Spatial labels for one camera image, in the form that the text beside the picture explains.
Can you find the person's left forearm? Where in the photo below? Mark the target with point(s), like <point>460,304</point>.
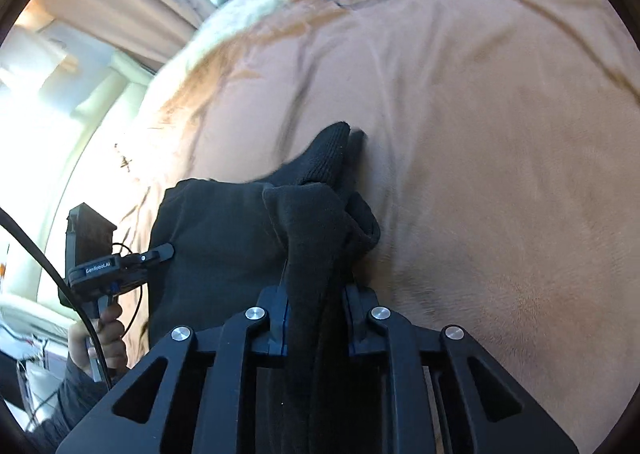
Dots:
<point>75,409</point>

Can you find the white window frame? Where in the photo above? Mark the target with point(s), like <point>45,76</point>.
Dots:
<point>75,134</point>

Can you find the orange blanket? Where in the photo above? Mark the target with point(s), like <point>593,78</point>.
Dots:
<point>475,159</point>

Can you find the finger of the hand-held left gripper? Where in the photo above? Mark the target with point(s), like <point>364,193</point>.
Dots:
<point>155,254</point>

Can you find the cream blanket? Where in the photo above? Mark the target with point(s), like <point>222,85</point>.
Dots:
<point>225,29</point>

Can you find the person's left hand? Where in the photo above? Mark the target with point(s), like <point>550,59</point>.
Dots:
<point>107,339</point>

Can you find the black t-shirt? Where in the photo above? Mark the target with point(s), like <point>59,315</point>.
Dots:
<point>215,234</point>

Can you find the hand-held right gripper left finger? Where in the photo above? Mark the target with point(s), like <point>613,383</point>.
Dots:
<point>274,319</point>

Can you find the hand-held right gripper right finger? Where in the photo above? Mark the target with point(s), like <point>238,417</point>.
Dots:
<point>358,319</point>

